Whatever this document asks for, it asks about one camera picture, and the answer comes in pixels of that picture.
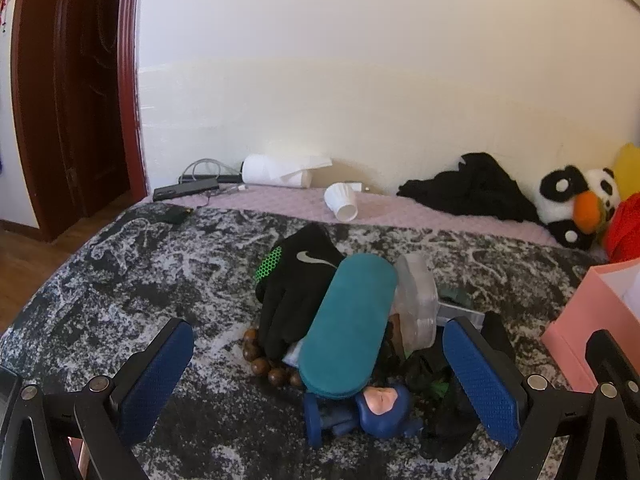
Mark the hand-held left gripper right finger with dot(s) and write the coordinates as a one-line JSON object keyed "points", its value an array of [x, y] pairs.
{"points": [[480, 385]]}

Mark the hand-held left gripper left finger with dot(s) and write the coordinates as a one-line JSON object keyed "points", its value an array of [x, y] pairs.
{"points": [[155, 380]]}

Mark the clear plastic box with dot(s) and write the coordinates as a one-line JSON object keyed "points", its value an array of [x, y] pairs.
{"points": [[462, 316]]}

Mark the dark green packet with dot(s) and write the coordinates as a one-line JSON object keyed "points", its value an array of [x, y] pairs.
{"points": [[457, 296]]}

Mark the blue figurine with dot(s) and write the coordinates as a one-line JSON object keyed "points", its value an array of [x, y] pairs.
{"points": [[385, 420]]}

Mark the translucent round jar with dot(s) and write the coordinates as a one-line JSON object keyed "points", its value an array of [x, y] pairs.
{"points": [[417, 290]]}

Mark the teal oval case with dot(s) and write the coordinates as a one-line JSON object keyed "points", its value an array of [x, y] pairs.
{"points": [[345, 325]]}

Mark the black glove with white mark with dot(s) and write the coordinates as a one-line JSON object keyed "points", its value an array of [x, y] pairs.
{"points": [[295, 285]]}

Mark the black white marbled blanket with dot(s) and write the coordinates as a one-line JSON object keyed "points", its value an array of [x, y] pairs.
{"points": [[150, 270]]}

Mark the pink box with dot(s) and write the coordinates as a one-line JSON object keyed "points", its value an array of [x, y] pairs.
{"points": [[590, 310]]}

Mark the small black device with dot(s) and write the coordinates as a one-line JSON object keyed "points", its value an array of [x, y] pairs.
{"points": [[172, 214]]}

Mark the pink blanket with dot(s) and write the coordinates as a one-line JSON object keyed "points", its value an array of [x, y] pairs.
{"points": [[400, 215]]}

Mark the black flat device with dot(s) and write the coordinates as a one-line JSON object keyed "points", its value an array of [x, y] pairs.
{"points": [[185, 189]]}

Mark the black clothing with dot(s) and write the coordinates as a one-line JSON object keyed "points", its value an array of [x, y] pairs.
{"points": [[475, 190]]}

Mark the panda plush toy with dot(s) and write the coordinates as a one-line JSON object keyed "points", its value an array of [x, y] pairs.
{"points": [[560, 195]]}

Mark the red knitted item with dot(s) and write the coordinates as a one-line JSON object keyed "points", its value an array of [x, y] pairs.
{"points": [[625, 235]]}

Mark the white paper cup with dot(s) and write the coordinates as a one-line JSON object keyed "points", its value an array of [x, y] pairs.
{"points": [[340, 200]]}

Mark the white charger plug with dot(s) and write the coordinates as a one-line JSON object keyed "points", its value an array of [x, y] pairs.
{"points": [[357, 186]]}

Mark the white tissue roll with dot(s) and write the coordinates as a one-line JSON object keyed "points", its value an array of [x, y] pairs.
{"points": [[260, 167]]}

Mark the yellow plush toy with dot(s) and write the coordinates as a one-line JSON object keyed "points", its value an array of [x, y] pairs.
{"points": [[630, 170]]}

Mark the dark wooden door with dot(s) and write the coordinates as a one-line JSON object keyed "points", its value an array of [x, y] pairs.
{"points": [[85, 85]]}

